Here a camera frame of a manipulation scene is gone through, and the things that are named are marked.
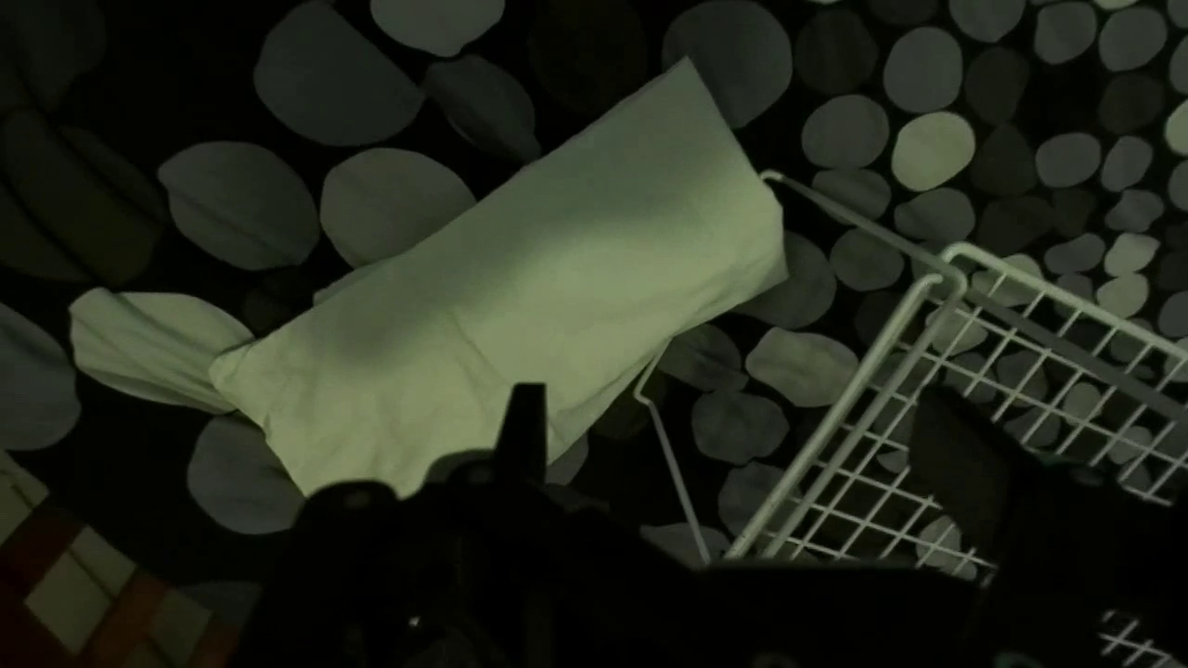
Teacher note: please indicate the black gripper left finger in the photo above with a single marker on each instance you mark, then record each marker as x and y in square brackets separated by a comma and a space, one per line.
[524, 428]

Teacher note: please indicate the white pillowcase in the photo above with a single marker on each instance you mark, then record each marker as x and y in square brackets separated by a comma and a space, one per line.
[533, 282]

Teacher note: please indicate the black grey dotted bedspread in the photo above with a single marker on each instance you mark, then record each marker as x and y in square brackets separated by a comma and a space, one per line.
[967, 135]

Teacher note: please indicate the checkered cloth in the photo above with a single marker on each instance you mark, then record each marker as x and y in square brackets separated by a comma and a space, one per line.
[75, 594]

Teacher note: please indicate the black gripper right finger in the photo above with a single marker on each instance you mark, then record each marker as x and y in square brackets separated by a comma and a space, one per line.
[988, 475]

